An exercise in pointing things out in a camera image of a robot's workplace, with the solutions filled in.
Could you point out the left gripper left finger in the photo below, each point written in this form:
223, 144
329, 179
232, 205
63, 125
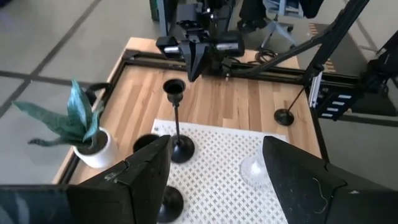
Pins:
149, 174

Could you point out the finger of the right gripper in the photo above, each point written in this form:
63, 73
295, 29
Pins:
202, 56
190, 57

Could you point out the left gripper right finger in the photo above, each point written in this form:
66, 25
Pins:
298, 180

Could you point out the black metal candlestick holder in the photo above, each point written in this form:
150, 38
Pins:
283, 117
172, 205
182, 152

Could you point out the clear glass candle holder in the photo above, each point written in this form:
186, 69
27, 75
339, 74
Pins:
253, 171

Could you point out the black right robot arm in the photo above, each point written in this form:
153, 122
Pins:
217, 12

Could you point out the snake plant in white pot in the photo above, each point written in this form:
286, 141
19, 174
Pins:
99, 155

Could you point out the white perforated metal shelf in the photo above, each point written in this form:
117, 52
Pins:
217, 174

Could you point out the black box with white labels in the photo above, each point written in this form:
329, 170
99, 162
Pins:
329, 105

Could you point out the black aluminium table frame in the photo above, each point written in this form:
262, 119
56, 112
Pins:
146, 59

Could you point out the white metal bracket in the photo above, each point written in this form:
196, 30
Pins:
315, 90

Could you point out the black hook bracket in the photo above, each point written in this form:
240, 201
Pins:
90, 93

